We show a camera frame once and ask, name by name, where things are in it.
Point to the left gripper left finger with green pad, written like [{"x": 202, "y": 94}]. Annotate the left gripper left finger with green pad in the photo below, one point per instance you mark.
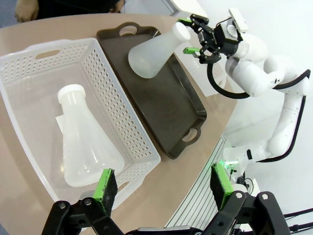
[{"x": 107, "y": 191}]

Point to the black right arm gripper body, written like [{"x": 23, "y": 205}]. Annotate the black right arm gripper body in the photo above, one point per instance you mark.
[{"x": 220, "y": 40}]

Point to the translucent white Erlenmeyer flask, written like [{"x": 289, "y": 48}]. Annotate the translucent white Erlenmeyer flask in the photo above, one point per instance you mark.
[
  {"x": 154, "y": 56},
  {"x": 85, "y": 147}
]

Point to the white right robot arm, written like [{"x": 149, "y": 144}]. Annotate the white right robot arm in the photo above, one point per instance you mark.
[{"x": 254, "y": 76}]

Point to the large white perforated plastic basket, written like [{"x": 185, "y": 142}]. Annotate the large white perforated plastic basket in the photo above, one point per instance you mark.
[{"x": 117, "y": 98}]

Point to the person's right hand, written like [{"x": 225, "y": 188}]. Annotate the person's right hand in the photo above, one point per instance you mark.
[{"x": 27, "y": 11}]

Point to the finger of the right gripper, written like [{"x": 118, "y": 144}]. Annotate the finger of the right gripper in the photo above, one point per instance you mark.
[
  {"x": 199, "y": 22},
  {"x": 207, "y": 57}
]

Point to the person's dark clothed torso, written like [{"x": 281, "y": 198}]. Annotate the person's dark clothed torso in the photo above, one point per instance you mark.
[{"x": 73, "y": 7}]

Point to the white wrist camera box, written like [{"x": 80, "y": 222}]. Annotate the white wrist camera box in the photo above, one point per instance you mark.
[{"x": 239, "y": 19}]

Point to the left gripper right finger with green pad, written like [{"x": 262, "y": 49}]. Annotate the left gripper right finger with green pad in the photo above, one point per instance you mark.
[{"x": 221, "y": 186}]

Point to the aluminium table frame rail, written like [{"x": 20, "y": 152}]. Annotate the aluminium table frame rail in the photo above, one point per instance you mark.
[{"x": 195, "y": 195}]

